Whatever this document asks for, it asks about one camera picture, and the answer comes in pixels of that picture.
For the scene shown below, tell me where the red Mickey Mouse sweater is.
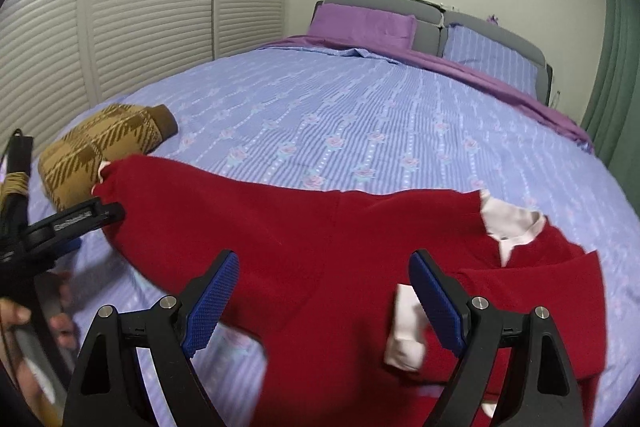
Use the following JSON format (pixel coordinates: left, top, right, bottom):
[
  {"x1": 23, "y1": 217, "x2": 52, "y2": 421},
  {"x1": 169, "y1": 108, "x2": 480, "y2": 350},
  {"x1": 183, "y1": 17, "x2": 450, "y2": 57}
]
[{"x1": 93, "y1": 156, "x2": 606, "y2": 426}]

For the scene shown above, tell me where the person's left hand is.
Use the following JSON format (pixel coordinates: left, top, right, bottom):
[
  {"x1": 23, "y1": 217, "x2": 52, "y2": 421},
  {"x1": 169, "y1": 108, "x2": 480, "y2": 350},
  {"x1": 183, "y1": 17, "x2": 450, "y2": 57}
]
[{"x1": 1, "y1": 272, "x2": 76, "y2": 426}]

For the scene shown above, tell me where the brown plaid folded garment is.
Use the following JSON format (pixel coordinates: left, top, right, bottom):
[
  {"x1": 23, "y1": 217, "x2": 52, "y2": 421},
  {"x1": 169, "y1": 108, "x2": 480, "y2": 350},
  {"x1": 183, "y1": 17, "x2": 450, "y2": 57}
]
[{"x1": 38, "y1": 103, "x2": 178, "y2": 211}]

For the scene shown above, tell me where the white louvered wardrobe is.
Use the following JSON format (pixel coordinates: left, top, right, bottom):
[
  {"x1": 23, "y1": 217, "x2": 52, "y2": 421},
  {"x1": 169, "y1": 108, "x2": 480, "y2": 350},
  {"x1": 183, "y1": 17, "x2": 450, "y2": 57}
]
[{"x1": 1, "y1": 0, "x2": 285, "y2": 148}]

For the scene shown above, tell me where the lavender floral bed cover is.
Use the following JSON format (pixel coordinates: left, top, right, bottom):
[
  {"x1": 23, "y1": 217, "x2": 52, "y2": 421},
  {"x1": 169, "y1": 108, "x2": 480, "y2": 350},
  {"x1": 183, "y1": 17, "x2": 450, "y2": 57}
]
[{"x1": 27, "y1": 43, "x2": 640, "y2": 427}]

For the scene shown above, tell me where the green curtain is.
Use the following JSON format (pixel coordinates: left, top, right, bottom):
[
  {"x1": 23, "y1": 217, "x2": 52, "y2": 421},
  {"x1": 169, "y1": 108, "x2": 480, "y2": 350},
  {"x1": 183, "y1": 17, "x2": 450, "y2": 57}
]
[{"x1": 579, "y1": 0, "x2": 640, "y2": 168}]

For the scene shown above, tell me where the purple pillow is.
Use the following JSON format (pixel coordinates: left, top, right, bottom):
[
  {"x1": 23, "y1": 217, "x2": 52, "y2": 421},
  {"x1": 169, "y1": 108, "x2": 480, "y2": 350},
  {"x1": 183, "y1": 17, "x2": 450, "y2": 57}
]
[{"x1": 307, "y1": 3, "x2": 418, "y2": 50}]

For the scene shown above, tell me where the lavender striped pillow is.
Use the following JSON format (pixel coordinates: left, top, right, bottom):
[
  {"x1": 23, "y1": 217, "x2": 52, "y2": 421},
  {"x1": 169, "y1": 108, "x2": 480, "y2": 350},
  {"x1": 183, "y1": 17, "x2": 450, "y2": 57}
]
[{"x1": 442, "y1": 25, "x2": 538, "y2": 98}]

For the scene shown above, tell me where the grey upholstered headboard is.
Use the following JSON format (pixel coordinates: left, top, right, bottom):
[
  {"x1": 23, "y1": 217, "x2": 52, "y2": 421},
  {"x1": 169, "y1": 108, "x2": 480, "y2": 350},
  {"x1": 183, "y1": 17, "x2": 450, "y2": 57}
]
[{"x1": 311, "y1": 0, "x2": 553, "y2": 106}]

